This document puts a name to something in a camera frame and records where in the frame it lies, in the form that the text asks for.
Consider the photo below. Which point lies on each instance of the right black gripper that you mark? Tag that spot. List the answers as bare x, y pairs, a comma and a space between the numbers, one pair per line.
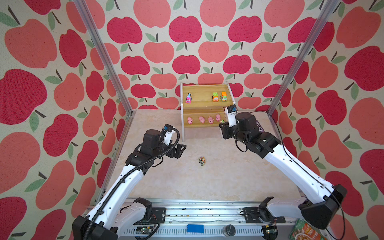
225, 128

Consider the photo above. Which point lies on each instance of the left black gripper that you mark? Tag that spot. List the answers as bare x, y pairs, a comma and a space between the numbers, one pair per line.
178, 152

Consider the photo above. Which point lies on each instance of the green pink toy bus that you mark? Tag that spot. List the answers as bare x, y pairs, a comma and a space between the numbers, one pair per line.
202, 161

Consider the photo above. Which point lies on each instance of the orange green toy truck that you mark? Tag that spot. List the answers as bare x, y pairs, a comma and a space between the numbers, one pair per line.
224, 97

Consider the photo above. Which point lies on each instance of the pink square toy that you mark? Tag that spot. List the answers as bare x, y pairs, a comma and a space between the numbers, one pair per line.
202, 119

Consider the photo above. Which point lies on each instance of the green toy car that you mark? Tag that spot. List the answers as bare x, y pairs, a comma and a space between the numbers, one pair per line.
215, 97

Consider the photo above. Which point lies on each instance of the wooden two-tier shelf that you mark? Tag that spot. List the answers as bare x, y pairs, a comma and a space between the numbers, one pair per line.
203, 105

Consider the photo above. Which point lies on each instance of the pink teal toy car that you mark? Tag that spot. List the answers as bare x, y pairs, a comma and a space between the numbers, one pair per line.
188, 98

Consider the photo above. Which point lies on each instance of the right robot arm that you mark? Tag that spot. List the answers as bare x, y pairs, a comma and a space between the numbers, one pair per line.
321, 199

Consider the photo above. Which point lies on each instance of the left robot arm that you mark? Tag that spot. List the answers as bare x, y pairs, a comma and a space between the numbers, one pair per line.
108, 220

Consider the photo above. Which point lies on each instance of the purple candy bag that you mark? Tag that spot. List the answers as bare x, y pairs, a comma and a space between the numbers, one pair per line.
260, 128

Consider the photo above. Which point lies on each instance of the blue tape block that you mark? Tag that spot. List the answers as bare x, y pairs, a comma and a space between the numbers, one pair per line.
192, 228

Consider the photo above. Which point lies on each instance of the round black knob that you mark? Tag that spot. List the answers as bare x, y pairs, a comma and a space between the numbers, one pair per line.
229, 231

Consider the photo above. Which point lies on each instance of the green snack packet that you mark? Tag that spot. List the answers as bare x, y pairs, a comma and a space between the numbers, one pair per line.
303, 231

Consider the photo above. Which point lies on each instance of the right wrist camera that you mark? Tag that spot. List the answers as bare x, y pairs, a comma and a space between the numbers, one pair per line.
231, 112

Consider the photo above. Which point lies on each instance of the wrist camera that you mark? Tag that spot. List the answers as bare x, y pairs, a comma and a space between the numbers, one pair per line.
231, 112
155, 142

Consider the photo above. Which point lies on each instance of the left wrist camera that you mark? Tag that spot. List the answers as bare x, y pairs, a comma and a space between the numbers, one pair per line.
155, 142

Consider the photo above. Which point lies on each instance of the right aluminium frame post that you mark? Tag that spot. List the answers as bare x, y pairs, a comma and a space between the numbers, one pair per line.
319, 24

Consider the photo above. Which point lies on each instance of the aluminium frame post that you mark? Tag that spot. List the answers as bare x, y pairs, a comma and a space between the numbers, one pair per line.
90, 24
319, 24

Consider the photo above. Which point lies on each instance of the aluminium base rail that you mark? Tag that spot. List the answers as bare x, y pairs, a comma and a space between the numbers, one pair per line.
170, 220

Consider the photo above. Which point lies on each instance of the left aluminium frame post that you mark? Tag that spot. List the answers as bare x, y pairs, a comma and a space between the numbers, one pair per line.
90, 24

